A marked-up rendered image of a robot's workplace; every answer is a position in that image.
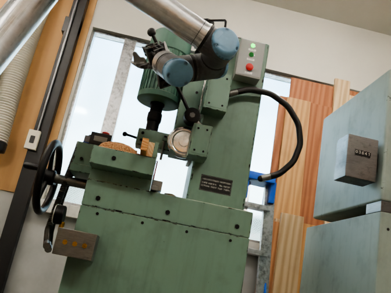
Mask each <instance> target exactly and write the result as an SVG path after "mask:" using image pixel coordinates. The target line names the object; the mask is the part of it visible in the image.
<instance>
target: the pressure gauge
mask: <svg viewBox="0 0 391 293"><path fill-rule="evenodd" d="M66 212H67V207H66V206H64V205H59V204H57V205H56V206H55V209H54V212H53V214H52V224H58V225H59V227H62V228H64V225H65V222H64V221H65V217H66ZM59 227H58V228H59Z"/></svg>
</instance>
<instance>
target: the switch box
mask: <svg viewBox="0 0 391 293"><path fill-rule="evenodd" d="M251 44H255V48H252V47H250V45H251ZM249 48H251V49H256V52H254V51H250V50H248V49H249ZM264 51H265V44H263V43H260V42H255V41H251V40H247V39H243V38H242V39H241V40H240V43H239V49H238V51H237V55H236V61H235V65H234V72H233V78H232V80H234V81H239V82H243V83H247V84H252V85H257V83H258V82H259V80H260V77H261V69H262V63H263V58H264ZM250 52H253V53H254V57H253V58H251V57H249V55H248V54H249V53H250ZM247 58H251V59H254V61H252V60H247ZM248 63H251V64H253V66H254V68H253V69H252V70H247V69H246V64H248ZM245 71H248V72H252V74H248V73H245Z"/></svg>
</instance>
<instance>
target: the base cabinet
mask: <svg viewBox="0 0 391 293"><path fill-rule="evenodd" d="M74 230H76V231H82V232H85V233H91V234H96V235H98V236H99V241H98V245H97V250H96V253H95V258H94V261H93V262H92V261H89V260H82V259H77V258H71V257H68V256H67V259H66V263H65V267H64V270H63V274H62V279H61V283H60V286H59V290H58V293H241V292H242V287H243V280H244V272H245V268H246V260H247V252H248V245H249V238H244V237H239V236H235V235H230V234H225V233H219V232H216V231H210V230H204V229H201V228H195V227H190V226H185V225H181V224H176V223H170V222H167V221H161V220H156V219H150V218H147V217H141V216H136V215H130V214H127V213H122V212H116V211H112V210H107V209H101V208H96V207H92V206H87V205H81V206H80V210H79V214H78V217H77V221H76V225H75V228H74Z"/></svg>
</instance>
